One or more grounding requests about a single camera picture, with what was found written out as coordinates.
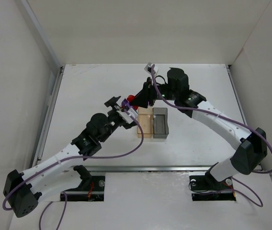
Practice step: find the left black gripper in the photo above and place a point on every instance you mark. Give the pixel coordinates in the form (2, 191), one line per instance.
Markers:
(116, 108)

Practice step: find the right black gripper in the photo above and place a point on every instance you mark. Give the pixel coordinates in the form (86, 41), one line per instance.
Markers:
(149, 92)

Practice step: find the purple lego brick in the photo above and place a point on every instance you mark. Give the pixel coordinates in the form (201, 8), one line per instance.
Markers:
(125, 104)

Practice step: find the red lego brick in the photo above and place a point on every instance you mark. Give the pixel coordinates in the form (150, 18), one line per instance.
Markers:
(130, 98)

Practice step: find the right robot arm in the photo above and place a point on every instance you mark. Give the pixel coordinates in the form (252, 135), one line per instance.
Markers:
(250, 145)

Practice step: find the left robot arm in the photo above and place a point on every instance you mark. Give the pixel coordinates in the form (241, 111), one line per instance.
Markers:
(23, 191)

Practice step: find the grey container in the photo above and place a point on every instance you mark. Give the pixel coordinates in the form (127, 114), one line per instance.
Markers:
(160, 123)

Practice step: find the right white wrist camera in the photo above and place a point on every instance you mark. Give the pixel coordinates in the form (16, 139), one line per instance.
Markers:
(151, 69)

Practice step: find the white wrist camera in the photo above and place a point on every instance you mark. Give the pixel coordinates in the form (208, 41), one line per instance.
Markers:
(151, 69)
(129, 116)

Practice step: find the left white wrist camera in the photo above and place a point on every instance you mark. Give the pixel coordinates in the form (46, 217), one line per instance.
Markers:
(129, 116)

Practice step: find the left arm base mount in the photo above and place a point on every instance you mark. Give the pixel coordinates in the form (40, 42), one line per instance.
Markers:
(90, 188)

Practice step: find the left aluminium frame rail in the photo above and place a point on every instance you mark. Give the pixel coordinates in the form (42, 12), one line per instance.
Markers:
(46, 118)

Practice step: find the aluminium front rail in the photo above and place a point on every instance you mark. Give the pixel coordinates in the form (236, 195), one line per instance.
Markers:
(121, 169)

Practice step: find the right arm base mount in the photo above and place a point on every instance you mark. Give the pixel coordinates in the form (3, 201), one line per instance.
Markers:
(204, 189)

